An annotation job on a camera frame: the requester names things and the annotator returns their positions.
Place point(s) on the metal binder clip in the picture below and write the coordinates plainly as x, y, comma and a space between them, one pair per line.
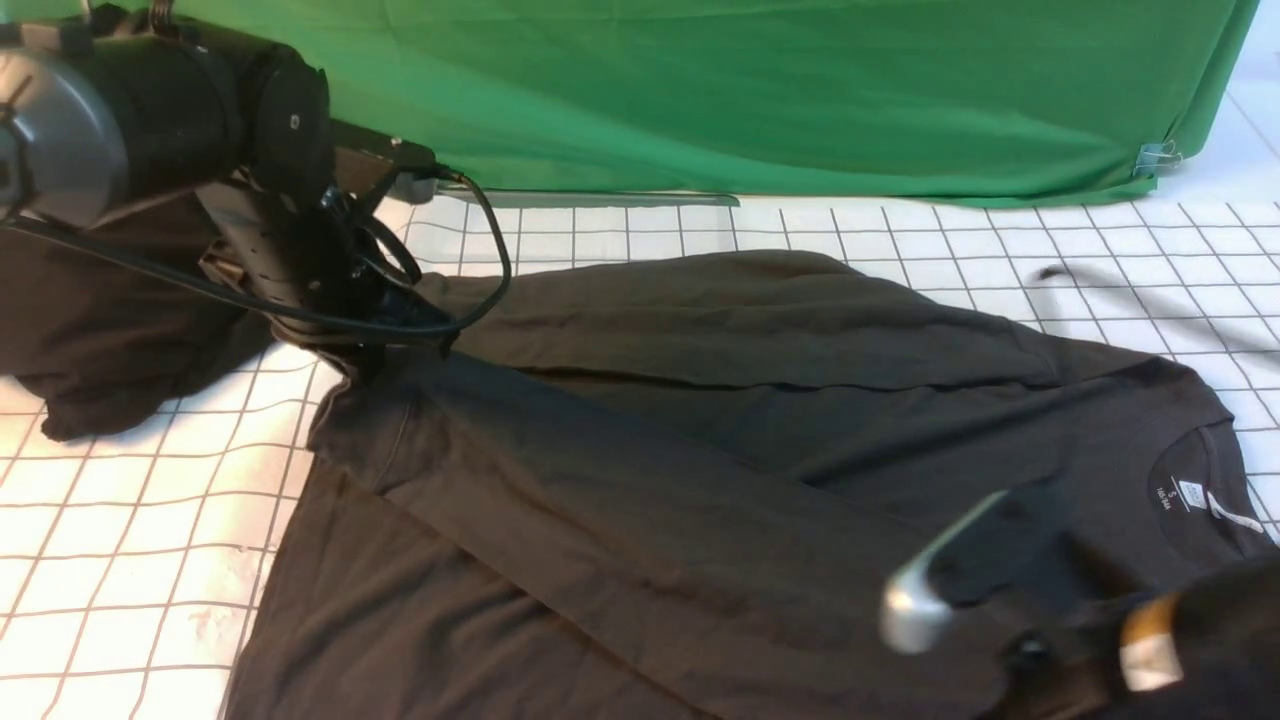
1155, 158

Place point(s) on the black garment pile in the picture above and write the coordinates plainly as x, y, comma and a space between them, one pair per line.
104, 346

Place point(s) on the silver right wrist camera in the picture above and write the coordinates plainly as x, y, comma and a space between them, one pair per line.
914, 615

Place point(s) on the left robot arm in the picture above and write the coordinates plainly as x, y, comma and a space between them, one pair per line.
113, 113

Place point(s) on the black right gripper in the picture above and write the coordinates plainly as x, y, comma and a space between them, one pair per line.
1098, 637

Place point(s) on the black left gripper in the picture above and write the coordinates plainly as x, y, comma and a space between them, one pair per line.
323, 259

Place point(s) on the green backdrop cloth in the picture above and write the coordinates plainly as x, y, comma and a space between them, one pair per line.
991, 104

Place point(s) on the gray long-sleeve top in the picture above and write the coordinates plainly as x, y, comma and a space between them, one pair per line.
677, 490

